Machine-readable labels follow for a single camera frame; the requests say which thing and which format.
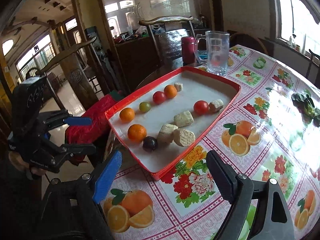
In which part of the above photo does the large orange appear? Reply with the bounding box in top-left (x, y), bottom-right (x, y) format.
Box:
top-left (127, 124), bottom-right (147, 143)

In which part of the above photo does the green round fruit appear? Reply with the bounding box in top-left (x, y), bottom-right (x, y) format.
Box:
top-left (139, 102), bottom-right (151, 113)

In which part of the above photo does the dark plum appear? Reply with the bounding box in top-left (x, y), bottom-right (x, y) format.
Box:
top-left (143, 136), bottom-right (158, 152)

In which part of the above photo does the large beige cylinder block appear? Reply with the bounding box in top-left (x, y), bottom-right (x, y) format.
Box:
top-left (173, 128), bottom-right (195, 147)

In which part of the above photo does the small beige block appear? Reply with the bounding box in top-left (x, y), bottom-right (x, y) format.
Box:
top-left (209, 99), bottom-right (224, 113)
top-left (174, 111), bottom-right (194, 127)

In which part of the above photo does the tiny beige block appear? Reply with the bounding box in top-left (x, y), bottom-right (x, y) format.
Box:
top-left (174, 82), bottom-right (183, 92)

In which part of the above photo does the small red tomato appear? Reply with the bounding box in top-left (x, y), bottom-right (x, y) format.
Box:
top-left (193, 100), bottom-right (209, 115)

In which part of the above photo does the left hand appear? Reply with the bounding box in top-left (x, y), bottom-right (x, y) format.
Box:
top-left (9, 152), bottom-right (47, 176)

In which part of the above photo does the red cloth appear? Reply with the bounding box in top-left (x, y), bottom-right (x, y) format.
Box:
top-left (65, 90), bottom-right (124, 167)

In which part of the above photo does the floral fruit-print tablecloth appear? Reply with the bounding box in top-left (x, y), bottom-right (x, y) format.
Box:
top-left (105, 45), bottom-right (319, 239)

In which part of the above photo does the red-rimmed white tray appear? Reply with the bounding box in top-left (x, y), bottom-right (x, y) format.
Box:
top-left (105, 67), bottom-right (241, 180)

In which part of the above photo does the green leafy vegetable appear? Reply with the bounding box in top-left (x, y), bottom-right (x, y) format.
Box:
top-left (291, 93), bottom-right (319, 127)

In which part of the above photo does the wooden chair with dark back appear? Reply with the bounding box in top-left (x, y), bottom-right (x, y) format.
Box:
top-left (139, 15), bottom-right (195, 67)

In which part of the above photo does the dark wooden chair far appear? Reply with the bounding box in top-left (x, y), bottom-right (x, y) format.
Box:
top-left (305, 49), bottom-right (320, 88)

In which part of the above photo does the magenta thermos bottle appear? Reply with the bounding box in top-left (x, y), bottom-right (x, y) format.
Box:
top-left (181, 36), bottom-right (196, 64)

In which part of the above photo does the teal box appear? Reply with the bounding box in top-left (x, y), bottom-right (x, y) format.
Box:
top-left (198, 50), bottom-right (207, 60)

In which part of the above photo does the clear glass beer mug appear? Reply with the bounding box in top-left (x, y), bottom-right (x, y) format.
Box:
top-left (194, 31), bottom-right (230, 76)

